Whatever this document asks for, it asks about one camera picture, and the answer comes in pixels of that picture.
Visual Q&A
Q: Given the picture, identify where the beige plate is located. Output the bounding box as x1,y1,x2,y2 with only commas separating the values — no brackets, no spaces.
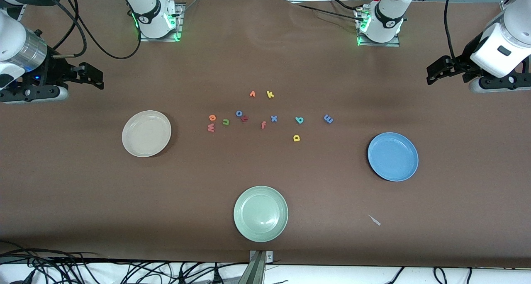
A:
122,110,172,158

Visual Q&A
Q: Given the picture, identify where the blue plate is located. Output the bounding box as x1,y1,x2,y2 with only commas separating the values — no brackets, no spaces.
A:
367,132,419,182

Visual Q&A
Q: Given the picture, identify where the brown table cover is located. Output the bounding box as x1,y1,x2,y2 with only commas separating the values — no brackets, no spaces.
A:
0,0,531,268

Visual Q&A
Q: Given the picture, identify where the green plate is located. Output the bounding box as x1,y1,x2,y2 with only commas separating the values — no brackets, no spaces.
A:
233,186,289,243

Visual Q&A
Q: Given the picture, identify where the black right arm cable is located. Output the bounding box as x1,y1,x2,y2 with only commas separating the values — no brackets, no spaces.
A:
48,0,144,61

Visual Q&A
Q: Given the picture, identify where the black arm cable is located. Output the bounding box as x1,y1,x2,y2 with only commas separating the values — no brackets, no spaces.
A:
443,0,462,64
48,0,144,61

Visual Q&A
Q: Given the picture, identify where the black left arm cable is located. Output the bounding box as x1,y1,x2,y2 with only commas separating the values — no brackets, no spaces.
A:
443,0,462,64

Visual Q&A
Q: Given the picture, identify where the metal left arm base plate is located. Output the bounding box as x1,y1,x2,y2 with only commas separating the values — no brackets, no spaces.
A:
356,8,401,48

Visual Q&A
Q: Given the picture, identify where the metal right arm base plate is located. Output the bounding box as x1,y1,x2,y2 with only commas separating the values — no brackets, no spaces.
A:
138,3,184,42

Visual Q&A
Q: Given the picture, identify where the short black table cable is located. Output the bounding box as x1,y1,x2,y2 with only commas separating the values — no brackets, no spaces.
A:
326,0,363,12

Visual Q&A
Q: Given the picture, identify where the long black table cable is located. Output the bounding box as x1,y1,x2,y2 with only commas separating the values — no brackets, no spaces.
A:
289,2,361,20

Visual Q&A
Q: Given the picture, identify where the black cable tangle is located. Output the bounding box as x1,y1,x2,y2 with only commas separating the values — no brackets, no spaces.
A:
0,240,249,284

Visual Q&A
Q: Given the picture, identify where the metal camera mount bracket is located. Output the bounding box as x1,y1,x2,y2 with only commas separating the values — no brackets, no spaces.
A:
239,250,274,284

